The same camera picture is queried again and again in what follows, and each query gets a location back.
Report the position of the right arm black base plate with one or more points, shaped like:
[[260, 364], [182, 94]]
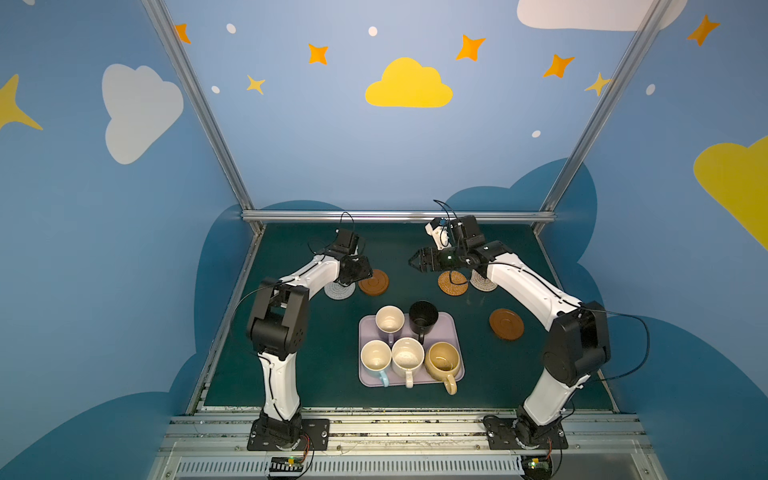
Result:
[[498, 432]]

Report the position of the front aluminium base frame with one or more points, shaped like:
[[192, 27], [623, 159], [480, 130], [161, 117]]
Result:
[[401, 444]]

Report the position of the white woven rope coaster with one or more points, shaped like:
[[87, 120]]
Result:
[[339, 292]]

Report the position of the white cream ceramic mug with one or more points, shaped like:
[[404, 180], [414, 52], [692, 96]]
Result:
[[407, 359]]

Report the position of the aluminium corner post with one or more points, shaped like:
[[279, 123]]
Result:
[[161, 20], [633, 56]]

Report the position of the multicolour woven round coaster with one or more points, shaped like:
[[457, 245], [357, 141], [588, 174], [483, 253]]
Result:
[[481, 283]]

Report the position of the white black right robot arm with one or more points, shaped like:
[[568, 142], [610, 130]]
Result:
[[578, 341]]

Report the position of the tan woven rattan coaster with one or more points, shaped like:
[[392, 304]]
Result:
[[453, 283]]

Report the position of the black ceramic mug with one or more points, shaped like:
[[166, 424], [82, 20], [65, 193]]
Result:
[[423, 316]]

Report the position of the large brown wooden coaster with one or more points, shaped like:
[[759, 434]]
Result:
[[376, 285]]

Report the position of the lilac plastic tray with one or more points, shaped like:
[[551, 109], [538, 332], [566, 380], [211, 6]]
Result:
[[443, 331]]

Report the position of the small circuit board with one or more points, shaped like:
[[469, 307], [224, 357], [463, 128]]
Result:
[[536, 468], [285, 467]]

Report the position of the small brown wooden coaster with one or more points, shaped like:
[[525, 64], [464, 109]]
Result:
[[506, 324]]

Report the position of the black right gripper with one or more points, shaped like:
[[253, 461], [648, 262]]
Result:
[[432, 259]]

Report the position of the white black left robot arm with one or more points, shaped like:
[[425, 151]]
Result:
[[278, 325]]

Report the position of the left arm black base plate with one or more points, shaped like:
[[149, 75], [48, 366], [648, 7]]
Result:
[[315, 433]]

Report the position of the right aluminium corner post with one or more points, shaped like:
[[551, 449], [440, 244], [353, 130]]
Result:
[[633, 56]]

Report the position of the horizontal aluminium back rail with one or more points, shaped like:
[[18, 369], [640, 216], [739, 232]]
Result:
[[316, 216]]

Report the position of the right small circuit board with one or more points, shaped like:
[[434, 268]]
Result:
[[536, 468]]

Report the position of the left small circuit board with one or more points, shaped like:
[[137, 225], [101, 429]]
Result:
[[285, 467]]

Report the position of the left aluminium corner post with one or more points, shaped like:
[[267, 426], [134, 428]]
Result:
[[161, 20]]

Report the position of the cream mug blue handle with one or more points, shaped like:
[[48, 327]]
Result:
[[376, 357]]

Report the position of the lilac ceramic mug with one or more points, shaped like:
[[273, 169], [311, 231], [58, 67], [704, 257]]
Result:
[[389, 321]]

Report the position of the yellow ceramic mug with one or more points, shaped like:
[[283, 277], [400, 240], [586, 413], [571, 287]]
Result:
[[442, 362]]

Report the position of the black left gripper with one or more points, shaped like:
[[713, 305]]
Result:
[[360, 270]]

